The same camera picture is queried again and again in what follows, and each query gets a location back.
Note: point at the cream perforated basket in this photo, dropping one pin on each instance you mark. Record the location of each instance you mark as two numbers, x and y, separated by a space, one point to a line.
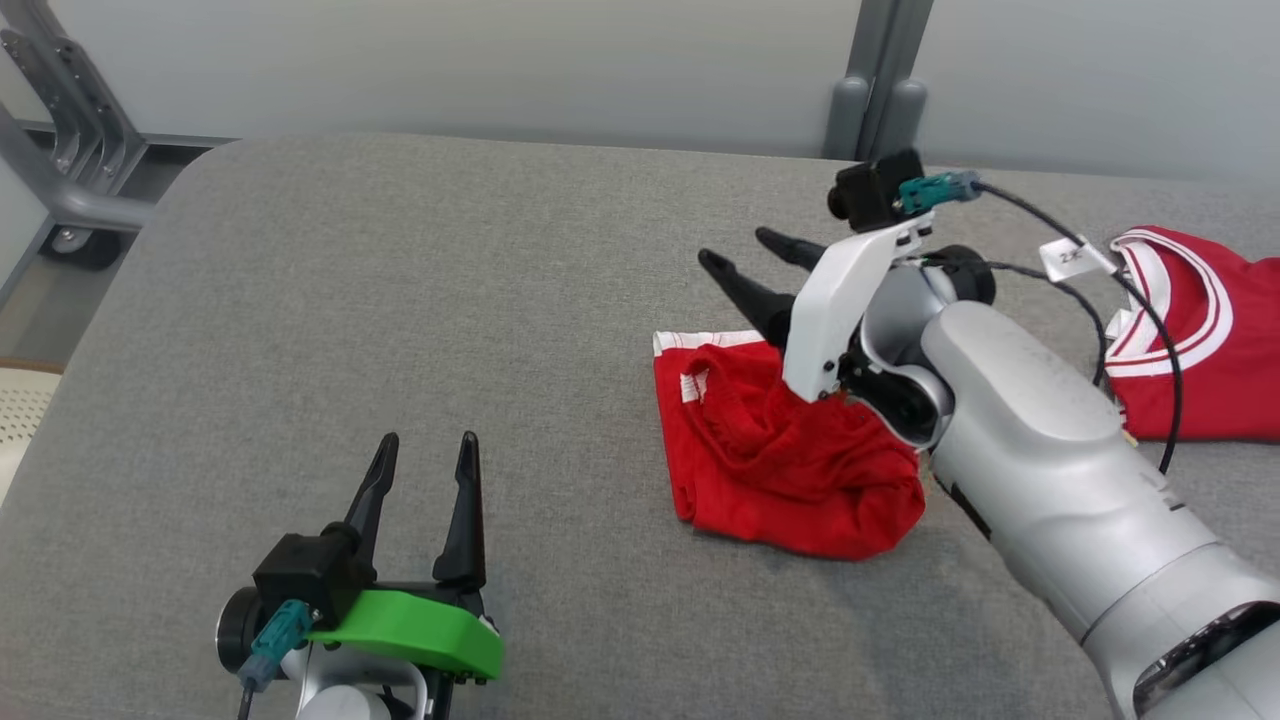
25 430

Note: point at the grey double partition post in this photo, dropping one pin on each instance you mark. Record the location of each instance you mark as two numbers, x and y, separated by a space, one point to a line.
880 80

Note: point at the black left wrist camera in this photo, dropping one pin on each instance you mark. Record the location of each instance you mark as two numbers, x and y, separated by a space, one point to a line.
300 575

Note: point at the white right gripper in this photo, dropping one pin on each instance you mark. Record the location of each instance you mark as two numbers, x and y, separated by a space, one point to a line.
830 310

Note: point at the red Bulls basketball jersey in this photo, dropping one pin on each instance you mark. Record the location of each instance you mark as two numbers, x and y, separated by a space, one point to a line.
1230 350

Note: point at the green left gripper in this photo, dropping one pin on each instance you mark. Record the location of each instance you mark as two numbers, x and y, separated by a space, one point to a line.
420 625

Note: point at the grey metal bracket frame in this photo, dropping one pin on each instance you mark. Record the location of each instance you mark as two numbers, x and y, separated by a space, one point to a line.
80 150

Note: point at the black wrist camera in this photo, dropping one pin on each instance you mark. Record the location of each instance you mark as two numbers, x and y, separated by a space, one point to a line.
300 575
870 190

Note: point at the red basketball shorts white stripe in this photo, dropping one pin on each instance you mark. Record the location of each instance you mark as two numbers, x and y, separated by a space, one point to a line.
780 460

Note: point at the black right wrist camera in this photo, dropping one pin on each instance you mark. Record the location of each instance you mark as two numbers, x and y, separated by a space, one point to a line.
870 190

